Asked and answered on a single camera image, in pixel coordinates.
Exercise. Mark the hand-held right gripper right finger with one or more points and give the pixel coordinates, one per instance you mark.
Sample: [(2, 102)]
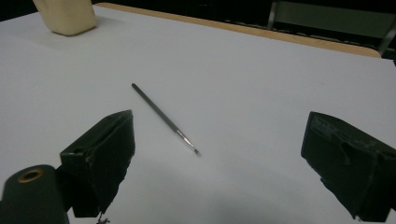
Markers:
[(348, 161)]

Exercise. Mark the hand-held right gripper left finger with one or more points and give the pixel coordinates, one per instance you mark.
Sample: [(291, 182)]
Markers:
[(99, 155)]

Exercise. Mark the thin grey brush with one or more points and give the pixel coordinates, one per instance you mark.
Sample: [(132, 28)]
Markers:
[(158, 112)]

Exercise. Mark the beige cup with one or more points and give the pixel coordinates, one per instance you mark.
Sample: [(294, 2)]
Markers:
[(67, 17)]

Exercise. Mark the white table mat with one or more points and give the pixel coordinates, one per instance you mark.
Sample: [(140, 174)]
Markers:
[(249, 93)]

